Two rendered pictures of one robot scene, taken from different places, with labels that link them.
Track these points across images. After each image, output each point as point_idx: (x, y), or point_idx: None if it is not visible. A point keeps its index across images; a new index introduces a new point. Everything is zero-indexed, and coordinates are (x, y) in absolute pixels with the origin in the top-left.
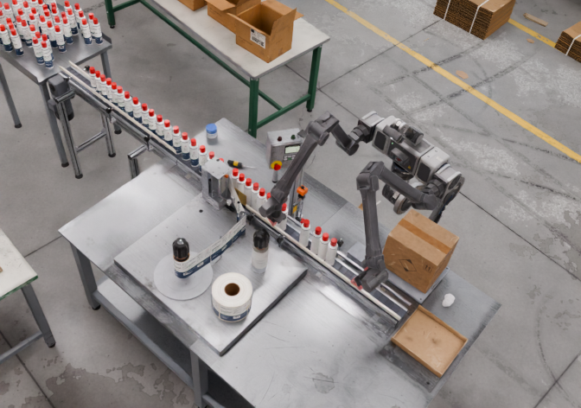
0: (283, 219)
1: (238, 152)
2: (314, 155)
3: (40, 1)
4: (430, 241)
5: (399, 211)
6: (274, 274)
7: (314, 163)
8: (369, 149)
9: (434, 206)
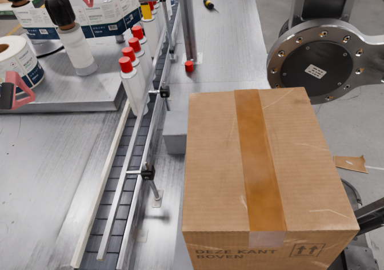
0: None
1: (224, 0)
2: (357, 95)
3: None
4: (253, 167)
5: (278, 84)
6: (83, 83)
7: (349, 100)
8: None
9: None
